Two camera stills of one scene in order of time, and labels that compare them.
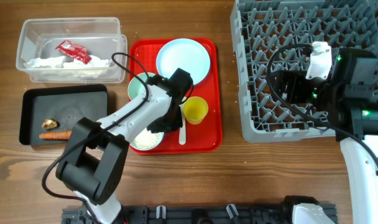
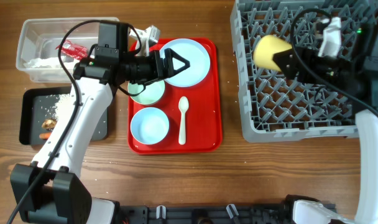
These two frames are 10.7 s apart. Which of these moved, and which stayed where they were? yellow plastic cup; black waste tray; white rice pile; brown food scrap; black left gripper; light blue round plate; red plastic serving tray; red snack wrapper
Moved: yellow plastic cup; black left gripper; white rice pile
Stayed: brown food scrap; black waste tray; light blue round plate; red snack wrapper; red plastic serving tray
